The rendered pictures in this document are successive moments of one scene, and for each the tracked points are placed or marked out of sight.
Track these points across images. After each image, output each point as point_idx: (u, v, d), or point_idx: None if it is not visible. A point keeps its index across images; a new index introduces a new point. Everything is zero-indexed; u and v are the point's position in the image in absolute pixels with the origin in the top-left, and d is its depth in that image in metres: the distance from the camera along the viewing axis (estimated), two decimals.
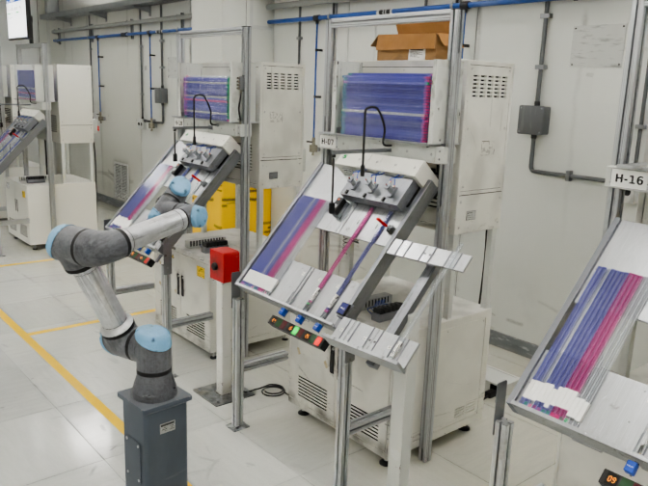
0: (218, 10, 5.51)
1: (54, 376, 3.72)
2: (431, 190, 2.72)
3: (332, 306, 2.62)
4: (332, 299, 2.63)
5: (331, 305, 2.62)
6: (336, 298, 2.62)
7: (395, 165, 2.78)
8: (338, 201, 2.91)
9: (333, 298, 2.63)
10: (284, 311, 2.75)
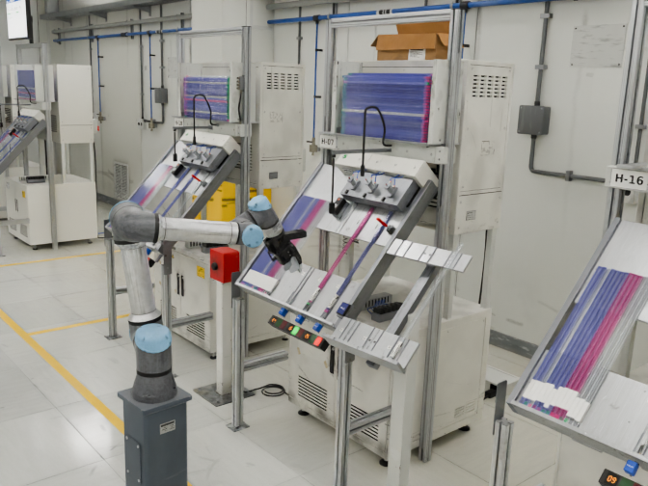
0: (218, 10, 5.51)
1: (54, 376, 3.72)
2: (431, 190, 2.72)
3: (332, 306, 2.62)
4: (332, 299, 2.63)
5: (331, 305, 2.62)
6: (336, 298, 2.62)
7: (395, 165, 2.78)
8: (338, 201, 2.91)
9: (333, 298, 2.63)
10: (284, 311, 2.75)
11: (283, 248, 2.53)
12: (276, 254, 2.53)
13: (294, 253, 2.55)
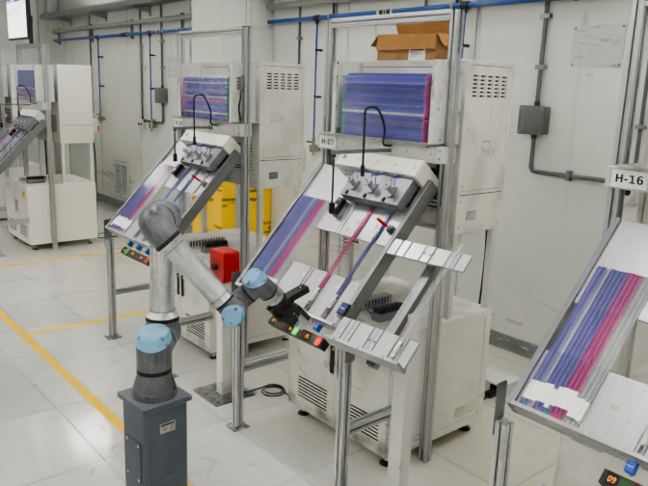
0: (218, 10, 5.51)
1: (54, 376, 3.72)
2: (431, 190, 2.72)
3: (332, 306, 2.62)
4: (332, 299, 2.63)
5: (331, 305, 2.62)
6: (336, 298, 2.62)
7: (395, 165, 2.78)
8: (338, 201, 2.91)
9: (333, 298, 2.63)
10: None
11: (288, 311, 2.46)
12: (282, 318, 2.46)
13: (300, 312, 2.48)
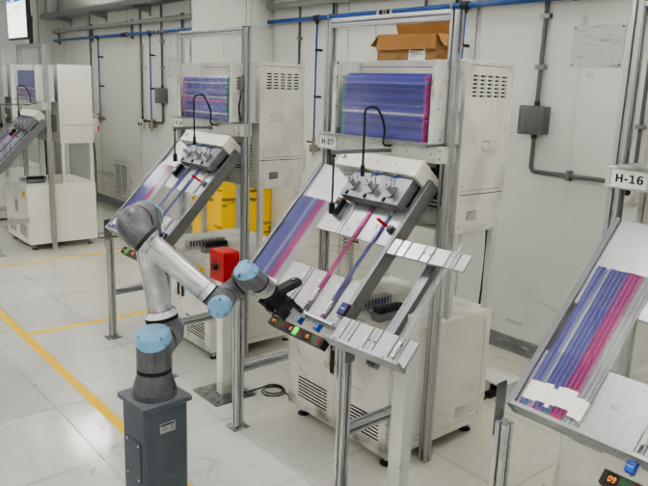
0: (218, 10, 5.51)
1: (54, 376, 3.72)
2: (431, 190, 2.72)
3: (327, 312, 2.61)
4: (327, 306, 2.62)
5: (326, 311, 2.60)
6: (331, 305, 2.61)
7: (395, 165, 2.78)
8: (338, 201, 2.91)
9: (328, 305, 2.62)
10: None
11: (281, 304, 2.43)
12: (274, 311, 2.43)
13: (292, 305, 2.45)
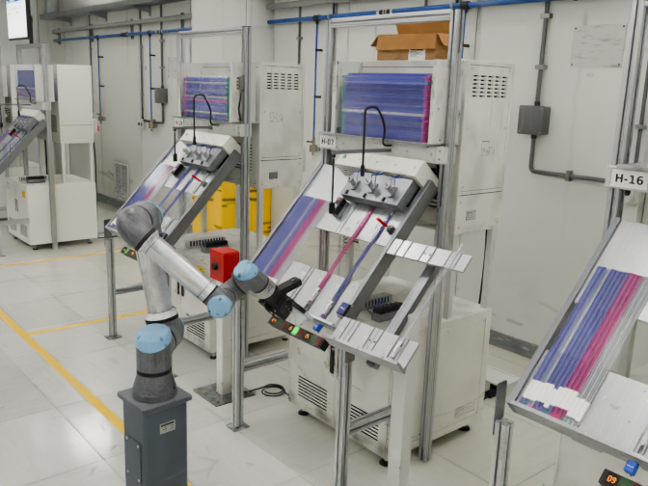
0: (218, 10, 5.51)
1: (54, 376, 3.72)
2: (431, 190, 2.72)
3: (327, 312, 2.61)
4: (327, 306, 2.62)
5: (326, 311, 2.60)
6: (331, 305, 2.61)
7: (395, 165, 2.78)
8: (338, 201, 2.91)
9: (328, 305, 2.62)
10: None
11: (281, 304, 2.43)
12: (274, 311, 2.43)
13: (291, 304, 2.44)
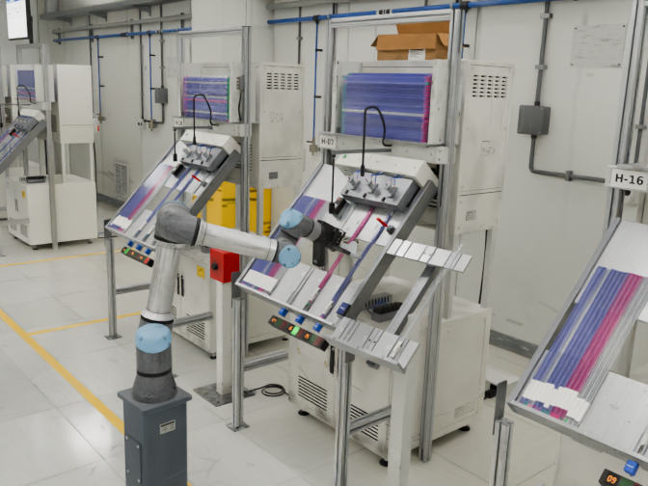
0: (218, 10, 5.51)
1: (54, 376, 3.72)
2: (431, 190, 2.72)
3: (327, 312, 2.61)
4: (327, 306, 2.62)
5: (326, 311, 2.60)
6: (331, 305, 2.61)
7: (395, 165, 2.78)
8: (338, 201, 2.91)
9: (328, 305, 2.62)
10: (284, 311, 2.75)
11: None
12: None
13: None
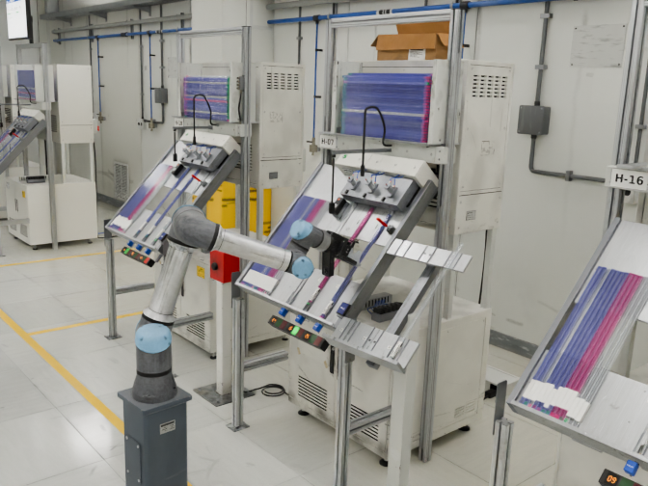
0: (218, 10, 5.51)
1: (54, 376, 3.72)
2: (431, 190, 2.72)
3: (327, 312, 2.61)
4: (327, 306, 2.62)
5: (326, 311, 2.60)
6: (331, 305, 2.61)
7: (395, 165, 2.78)
8: (338, 201, 2.91)
9: (328, 305, 2.62)
10: (284, 311, 2.75)
11: None
12: None
13: None
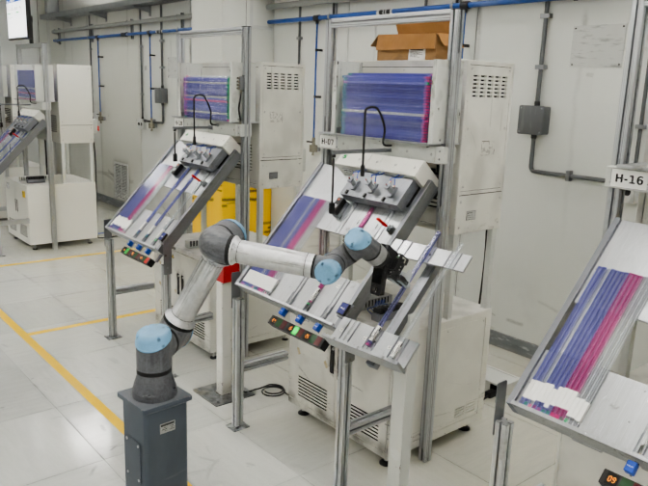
0: (218, 10, 5.51)
1: (54, 376, 3.72)
2: (431, 190, 2.72)
3: (374, 338, 2.31)
4: (374, 331, 2.32)
5: (373, 337, 2.31)
6: (378, 330, 2.32)
7: (395, 165, 2.78)
8: (338, 201, 2.91)
9: (375, 330, 2.32)
10: (284, 311, 2.75)
11: None
12: None
13: None
